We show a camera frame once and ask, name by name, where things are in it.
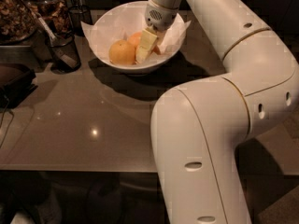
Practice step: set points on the metal serving scoop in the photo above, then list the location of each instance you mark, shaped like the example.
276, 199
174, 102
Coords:
47, 27

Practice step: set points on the small black mesh cup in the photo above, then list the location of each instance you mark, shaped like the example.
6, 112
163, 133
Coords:
78, 15

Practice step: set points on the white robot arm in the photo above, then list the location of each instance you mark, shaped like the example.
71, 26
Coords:
196, 126

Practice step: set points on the large glass snack jar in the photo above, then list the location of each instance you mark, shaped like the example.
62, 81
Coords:
16, 22

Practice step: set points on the dark brown device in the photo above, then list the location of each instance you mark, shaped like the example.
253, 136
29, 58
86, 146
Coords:
16, 83

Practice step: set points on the black mesh cup with scoop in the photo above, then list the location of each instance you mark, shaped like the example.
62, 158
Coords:
64, 53

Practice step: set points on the white ceramic bowl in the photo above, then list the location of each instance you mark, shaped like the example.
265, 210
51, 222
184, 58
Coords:
137, 66

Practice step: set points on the white paper bowl liner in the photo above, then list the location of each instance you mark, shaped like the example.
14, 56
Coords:
118, 25

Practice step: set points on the orange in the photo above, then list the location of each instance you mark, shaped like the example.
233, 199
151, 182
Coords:
122, 52
134, 39
157, 50

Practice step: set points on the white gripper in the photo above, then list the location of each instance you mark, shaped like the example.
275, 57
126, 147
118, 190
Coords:
161, 17

